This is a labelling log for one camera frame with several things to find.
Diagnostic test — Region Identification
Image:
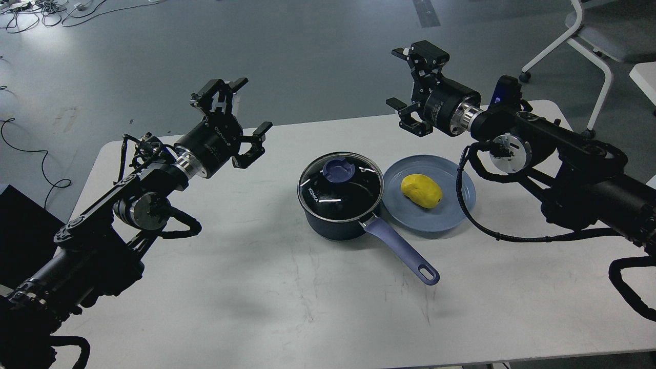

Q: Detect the light blue plate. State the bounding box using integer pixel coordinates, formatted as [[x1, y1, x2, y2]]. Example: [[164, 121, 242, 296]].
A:
[[383, 155, 466, 233]]

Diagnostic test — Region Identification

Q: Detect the white office chair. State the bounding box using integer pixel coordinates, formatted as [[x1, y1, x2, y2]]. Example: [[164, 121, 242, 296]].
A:
[[519, 1, 655, 138]]

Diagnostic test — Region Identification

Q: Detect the white table edge right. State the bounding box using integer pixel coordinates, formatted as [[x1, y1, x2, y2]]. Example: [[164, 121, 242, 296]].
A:
[[629, 61, 655, 105]]

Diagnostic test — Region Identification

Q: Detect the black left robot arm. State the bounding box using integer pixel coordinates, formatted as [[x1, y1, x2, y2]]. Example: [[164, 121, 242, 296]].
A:
[[2, 77, 272, 368]]

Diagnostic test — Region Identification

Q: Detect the glass pot lid purple knob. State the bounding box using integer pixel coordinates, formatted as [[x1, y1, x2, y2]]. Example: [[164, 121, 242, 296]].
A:
[[298, 152, 384, 217]]

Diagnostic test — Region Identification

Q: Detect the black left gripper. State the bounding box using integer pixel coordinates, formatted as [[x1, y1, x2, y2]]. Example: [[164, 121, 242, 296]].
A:
[[174, 77, 273, 178]]

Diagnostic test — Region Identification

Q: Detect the cable bundle on floor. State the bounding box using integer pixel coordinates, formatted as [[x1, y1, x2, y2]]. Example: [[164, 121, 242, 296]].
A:
[[0, 0, 170, 34]]

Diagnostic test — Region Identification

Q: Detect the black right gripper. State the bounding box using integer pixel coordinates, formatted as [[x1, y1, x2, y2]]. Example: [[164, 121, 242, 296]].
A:
[[386, 40, 482, 137]]

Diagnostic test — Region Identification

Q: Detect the black box at left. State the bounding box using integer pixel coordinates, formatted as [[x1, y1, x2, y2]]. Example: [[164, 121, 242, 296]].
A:
[[1, 184, 64, 288]]

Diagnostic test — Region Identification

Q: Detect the dark blue saucepan purple handle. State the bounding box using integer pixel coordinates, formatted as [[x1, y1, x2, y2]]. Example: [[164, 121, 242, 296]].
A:
[[297, 152, 440, 286]]

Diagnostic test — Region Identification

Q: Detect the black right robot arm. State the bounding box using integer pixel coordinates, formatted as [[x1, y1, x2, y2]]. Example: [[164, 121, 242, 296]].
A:
[[386, 40, 655, 321]]

